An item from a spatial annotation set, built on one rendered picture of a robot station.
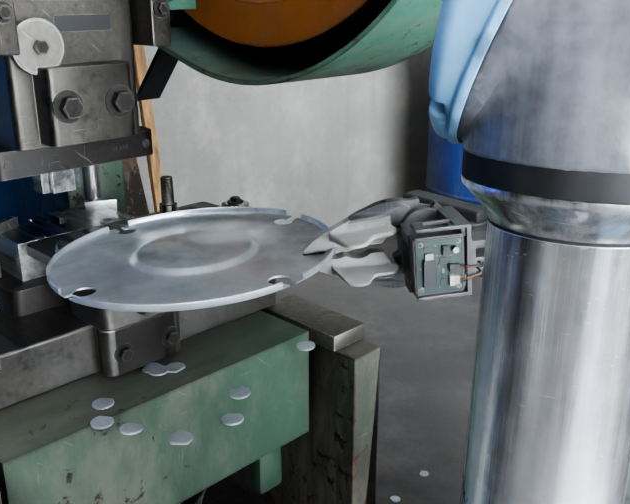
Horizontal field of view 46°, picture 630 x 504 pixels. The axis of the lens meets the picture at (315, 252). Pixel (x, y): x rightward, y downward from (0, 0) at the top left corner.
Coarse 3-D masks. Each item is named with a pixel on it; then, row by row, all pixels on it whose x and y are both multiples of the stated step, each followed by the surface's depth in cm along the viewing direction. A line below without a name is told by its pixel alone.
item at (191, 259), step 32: (128, 224) 87; (160, 224) 87; (192, 224) 86; (224, 224) 85; (256, 224) 85; (288, 224) 84; (320, 224) 82; (64, 256) 78; (96, 256) 77; (128, 256) 77; (160, 256) 74; (192, 256) 74; (224, 256) 73; (256, 256) 75; (288, 256) 74; (320, 256) 73; (64, 288) 69; (96, 288) 69; (128, 288) 68; (160, 288) 68; (192, 288) 68; (224, 288) 67; (256, 288) 67
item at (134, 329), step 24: (48, 240) 85; (72, 240) 84; (72, 312) 84; (96, 312) 80; (120, 312) 80; (144, 312) 68; (168, 312) 85; (96, 336) 81; (120, 336) 81; (144, 336) 83; (168, 336) 85; (120, 360) 81; (144, 360) 84
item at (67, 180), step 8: (32, 176) 89; (40, 176) 87; (48, 176) 88; (56, 176) 88; (64, 176) 89; (72, 176) 89; (40, 184) 88; (48, 184) 88; (56, 184) 88; (64, 184) 89; (72, 184) 90; (40, 192) 88; (48, 192) 88; (56, 192) 88
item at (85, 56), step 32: (32, 0) 75; (64, 0) 78; (96, 0) 80; (128, 0) 83; (32, 32) 75; (64, 32) 78; (96, 32) 81; (128, 32) 84; (0, 64) 76; (32, 64) 76; (64, 64) 79; (96, 64) 79; (128, 64) 81; (0, 96) 78; (32, 96) 78; (64, 96) 77; (96, 96) 79; (128, 96) 81; (0, 128) 80; (32, 128) 78; (64, 128) 78; (96, 128) 80; (128, 128) 83
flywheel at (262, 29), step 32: (224, 0) 111; (256, 0) 107; (288, 0) 101; (320, 0) 97; (352, 0) 94; (384, 0) 94; (224, 32) 112; (256, 32) 107; (288, 32) 103; (320, 32) 99; (352, 32) 103
